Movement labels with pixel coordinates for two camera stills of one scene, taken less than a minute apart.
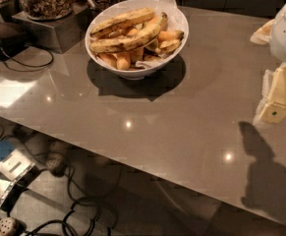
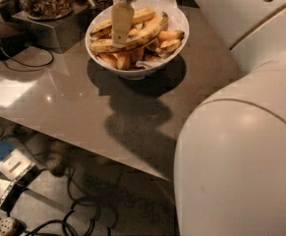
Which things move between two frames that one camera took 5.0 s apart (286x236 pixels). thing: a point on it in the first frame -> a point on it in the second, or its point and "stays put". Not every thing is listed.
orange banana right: [167, 35] stays put
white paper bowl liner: [165, 4] stays put
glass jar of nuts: [45, 1] stays put
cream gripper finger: [284, 92] -> [123, 11]
